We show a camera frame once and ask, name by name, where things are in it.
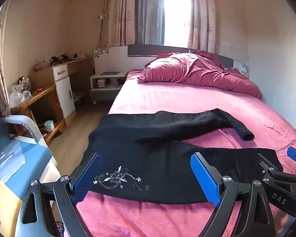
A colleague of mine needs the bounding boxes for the wooden desk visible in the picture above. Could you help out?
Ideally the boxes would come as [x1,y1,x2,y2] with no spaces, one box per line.
[11,58,92,144]

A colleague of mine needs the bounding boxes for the white cabinet with drawer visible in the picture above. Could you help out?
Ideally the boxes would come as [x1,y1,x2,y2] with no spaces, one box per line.
[52,64,75,119]

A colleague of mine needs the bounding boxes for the white grey bed headboard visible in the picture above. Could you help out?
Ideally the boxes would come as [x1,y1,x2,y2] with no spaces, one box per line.
[93,44,250,76]

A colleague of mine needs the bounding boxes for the black embroidered pants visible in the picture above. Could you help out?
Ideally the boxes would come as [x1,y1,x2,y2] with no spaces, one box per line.
[82,109,282,204]

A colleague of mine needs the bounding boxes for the pink bed sheet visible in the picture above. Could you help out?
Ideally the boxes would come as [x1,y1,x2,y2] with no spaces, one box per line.
[77,72,296,236]

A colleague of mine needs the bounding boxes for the blue cushioned armchair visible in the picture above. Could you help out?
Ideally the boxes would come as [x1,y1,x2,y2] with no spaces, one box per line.
[0,114,61,237]

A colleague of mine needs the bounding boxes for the clear plastic sleeve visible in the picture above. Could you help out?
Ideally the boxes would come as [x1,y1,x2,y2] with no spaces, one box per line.
[0,140,26,183]

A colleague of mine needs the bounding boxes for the white bedside table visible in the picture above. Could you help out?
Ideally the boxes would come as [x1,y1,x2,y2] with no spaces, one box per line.
[90,71,127,104]

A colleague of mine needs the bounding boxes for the small teal white bucket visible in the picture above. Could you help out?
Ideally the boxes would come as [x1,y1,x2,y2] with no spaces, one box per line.
[44,120,55,133]

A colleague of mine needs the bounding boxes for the crimson duvet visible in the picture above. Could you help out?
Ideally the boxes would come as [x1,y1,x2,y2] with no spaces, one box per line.
[137,53,262,99]

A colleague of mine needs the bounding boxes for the floral curtains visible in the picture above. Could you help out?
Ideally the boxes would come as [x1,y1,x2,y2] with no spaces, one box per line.
[107,0,216,53]

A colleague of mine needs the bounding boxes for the white plastic bag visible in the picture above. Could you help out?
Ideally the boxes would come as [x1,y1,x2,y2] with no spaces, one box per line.
[8,85,32,108]

